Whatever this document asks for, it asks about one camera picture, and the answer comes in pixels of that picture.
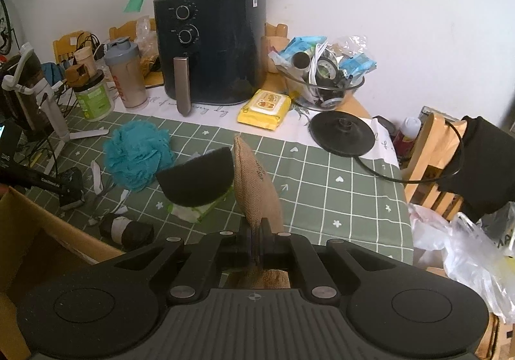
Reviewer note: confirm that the teal bath loofah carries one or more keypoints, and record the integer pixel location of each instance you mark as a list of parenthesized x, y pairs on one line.
[(136, 152)]

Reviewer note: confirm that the clear plastic bag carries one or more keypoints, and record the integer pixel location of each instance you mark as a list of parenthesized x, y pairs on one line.
[(466, 255)]

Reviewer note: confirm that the black sock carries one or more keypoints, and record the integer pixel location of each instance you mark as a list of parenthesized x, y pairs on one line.
[(124, 232)]

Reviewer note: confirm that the black cloth on chair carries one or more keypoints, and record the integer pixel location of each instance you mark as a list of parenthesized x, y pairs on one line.
[(482, 171)]

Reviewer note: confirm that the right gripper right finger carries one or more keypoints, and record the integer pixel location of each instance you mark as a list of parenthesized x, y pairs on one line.
[(321, 273)]

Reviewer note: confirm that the brown burlap pouch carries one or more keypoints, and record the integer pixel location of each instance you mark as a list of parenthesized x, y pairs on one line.
[(257, 198)]

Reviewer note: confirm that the wooden chair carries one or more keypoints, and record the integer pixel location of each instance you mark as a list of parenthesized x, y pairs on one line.
[(434, 148)]

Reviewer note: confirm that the glass bowl with clutter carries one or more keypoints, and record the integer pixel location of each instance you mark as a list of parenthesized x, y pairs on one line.
[(319, 72)]

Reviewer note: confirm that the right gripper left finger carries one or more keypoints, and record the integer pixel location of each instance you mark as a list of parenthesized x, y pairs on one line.
[(184, 272)]

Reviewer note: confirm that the yellow wet wipes pack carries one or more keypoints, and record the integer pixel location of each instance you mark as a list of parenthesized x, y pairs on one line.
[(266, 110)]

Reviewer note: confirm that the green baby wipes pack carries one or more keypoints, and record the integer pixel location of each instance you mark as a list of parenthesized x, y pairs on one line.
[(195, 214)]

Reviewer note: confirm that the grey lid shaker bottle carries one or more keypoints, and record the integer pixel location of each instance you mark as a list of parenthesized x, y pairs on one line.
[(123, 59)]

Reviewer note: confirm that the white gimbal tripod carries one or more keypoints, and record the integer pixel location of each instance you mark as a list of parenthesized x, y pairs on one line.
[(44, 96)]

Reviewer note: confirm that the black air fryer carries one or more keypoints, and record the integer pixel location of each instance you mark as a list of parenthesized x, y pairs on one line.
[(211, 51)]

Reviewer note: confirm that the black kettle base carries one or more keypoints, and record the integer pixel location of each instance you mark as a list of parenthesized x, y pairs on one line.
[(342, 134)]

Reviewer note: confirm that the black sponge pad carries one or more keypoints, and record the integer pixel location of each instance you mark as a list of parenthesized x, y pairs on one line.
[(199, 181)]

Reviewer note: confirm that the green label jar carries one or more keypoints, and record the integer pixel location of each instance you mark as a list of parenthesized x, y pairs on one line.
[(94, 98)]

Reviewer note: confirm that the cardboard box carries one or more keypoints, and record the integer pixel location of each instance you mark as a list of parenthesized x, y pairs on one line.
[(36, 246)]

